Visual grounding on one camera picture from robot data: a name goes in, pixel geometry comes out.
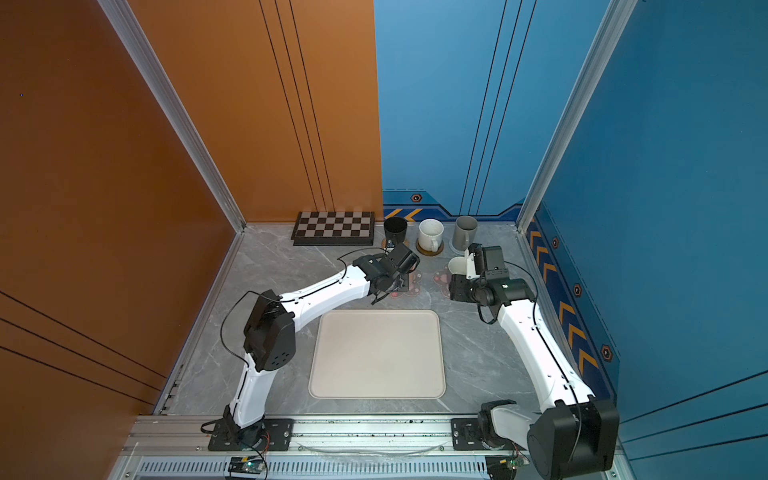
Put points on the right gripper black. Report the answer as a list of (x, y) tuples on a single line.
[(456, 286)]

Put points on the white mug purple handle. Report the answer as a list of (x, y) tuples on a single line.
[(458, 266)]

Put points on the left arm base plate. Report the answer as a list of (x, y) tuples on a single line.
[(268, 435)]

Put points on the grey mug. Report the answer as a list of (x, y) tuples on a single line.
[(464, 233)]

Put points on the pink flower coaster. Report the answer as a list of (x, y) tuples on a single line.
[(410, 285), (442, 279)]

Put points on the beige plastic tray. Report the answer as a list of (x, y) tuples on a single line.
[(384, 354)]

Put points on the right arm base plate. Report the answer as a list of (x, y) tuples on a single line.
[(466, 434)]

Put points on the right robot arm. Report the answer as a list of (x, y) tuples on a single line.
[(572, 433)]

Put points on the woven rattan round coaster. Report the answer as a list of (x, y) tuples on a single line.
[(405, 245)]

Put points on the blue woven round coaster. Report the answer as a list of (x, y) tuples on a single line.
[(462, 252)]

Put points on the left green circuit board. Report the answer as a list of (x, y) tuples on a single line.
[(247, 467)]

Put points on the green circuit board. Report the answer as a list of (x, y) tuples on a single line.
[(247, 467), (504, 467)]

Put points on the black mug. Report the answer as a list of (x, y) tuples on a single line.
[(395, 230)]

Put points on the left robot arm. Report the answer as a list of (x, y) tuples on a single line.
[(271, 328)]

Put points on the black white chessboard box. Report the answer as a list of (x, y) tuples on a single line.
[(334, 228)]

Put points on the brown wooden round coaster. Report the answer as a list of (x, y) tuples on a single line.
[(430, 253)]

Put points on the right green circuit board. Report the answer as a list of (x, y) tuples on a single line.
[(504, 467)]

